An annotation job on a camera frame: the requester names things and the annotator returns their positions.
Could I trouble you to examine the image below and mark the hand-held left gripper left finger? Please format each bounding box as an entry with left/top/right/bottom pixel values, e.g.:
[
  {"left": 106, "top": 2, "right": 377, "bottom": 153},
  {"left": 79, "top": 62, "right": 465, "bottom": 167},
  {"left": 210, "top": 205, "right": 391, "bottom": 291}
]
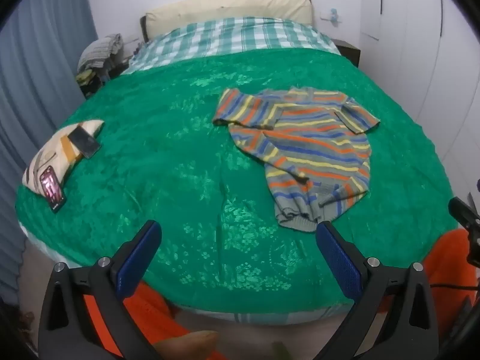
[{"left": 37, "top": 220, "right": 164, "bottom": 360}]

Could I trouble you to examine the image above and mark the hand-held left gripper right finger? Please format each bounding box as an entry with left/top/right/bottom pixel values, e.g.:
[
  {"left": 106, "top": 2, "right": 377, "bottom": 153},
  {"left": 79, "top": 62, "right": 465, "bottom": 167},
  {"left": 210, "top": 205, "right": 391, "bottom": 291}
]
[{"left": 316, "top": 220, "right": 440, "bottom": 360}]

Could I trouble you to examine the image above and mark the striped knit sweater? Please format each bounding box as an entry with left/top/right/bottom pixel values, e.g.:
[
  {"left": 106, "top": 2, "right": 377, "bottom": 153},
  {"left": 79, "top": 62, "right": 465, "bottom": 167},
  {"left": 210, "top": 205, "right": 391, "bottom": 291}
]
[{"left": 212, "top": 86, "right": 381, "bottom": 233}]

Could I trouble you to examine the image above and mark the pile of clothes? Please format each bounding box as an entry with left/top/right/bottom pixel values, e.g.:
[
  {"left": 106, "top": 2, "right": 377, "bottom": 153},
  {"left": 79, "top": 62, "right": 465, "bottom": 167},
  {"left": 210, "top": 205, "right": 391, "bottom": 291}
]
[{"left": 76, "top": 33, "right": 125, "bottom": 83}]

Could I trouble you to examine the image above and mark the person's orange garment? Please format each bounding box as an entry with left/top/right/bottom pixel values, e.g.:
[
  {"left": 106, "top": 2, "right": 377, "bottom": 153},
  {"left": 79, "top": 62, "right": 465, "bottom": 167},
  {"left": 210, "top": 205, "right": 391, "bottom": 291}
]
[{"left": 82, "top": 229, "right": 480, "bottom": 360}]

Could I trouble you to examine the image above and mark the green plush blanket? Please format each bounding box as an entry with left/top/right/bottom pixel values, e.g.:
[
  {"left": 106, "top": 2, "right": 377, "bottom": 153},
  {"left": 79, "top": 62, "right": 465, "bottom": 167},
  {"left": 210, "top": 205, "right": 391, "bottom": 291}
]
[{"left": 15, "top": 47, "right": 460, "bottom": 316}]

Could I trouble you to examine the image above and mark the smartphone with pink screen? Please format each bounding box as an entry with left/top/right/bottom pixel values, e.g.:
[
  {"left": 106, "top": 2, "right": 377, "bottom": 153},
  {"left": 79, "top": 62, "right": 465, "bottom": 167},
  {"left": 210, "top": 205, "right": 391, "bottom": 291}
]
[{"left": 39, "top": 166, "right": 67, "bottom": 214}]

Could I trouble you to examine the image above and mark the black smartphone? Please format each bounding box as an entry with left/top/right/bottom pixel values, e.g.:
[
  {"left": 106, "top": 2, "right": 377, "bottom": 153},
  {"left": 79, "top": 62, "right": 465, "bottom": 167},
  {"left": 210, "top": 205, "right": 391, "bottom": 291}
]
[{"left": 68, "top": 125, "right": 103, "bottom": 159}]

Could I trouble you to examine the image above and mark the patterned cream pillow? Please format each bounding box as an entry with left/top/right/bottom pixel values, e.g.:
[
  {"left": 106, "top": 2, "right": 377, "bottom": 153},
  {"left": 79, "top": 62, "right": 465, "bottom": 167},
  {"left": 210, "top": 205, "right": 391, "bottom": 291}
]
[{"left": 22, "top": 119, "right": 106, "bottom": 200}]

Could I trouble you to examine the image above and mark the white wardrobe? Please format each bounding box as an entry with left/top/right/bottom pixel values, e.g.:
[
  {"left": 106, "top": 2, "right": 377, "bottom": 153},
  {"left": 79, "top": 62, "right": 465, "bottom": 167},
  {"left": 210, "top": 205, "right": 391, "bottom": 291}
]
[{"left": 358, "top": 0, "right": 480, "bottom": 184}]

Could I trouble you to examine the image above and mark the dark wooden nightstand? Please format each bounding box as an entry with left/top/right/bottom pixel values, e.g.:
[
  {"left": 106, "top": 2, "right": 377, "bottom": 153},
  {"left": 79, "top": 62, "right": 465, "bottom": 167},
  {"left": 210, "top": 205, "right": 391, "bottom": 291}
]
[{"left": 334, "top": 39, "right": 362, "bottom": 68}]

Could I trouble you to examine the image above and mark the blue-grey curtain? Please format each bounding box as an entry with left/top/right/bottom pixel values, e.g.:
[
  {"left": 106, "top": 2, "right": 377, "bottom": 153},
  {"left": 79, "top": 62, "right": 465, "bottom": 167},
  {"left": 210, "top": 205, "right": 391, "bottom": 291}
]
[{"left": 0, "top": 0, "right": 99, "bottom": 308}]

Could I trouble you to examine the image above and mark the green checked bed sheet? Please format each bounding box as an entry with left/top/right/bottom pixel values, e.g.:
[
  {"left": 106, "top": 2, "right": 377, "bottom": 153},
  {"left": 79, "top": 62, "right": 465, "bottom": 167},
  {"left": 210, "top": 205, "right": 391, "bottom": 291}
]
[{"left": 120, "top": 17, "right": 341, "bottom": 76}]

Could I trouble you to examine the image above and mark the blue wall fixture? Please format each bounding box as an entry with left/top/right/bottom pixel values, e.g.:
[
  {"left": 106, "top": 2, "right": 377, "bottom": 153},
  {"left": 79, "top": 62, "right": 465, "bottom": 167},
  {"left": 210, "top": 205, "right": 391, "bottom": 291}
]
[{"left": 320, "top": 7, "right": 344, "bottom": 25}]

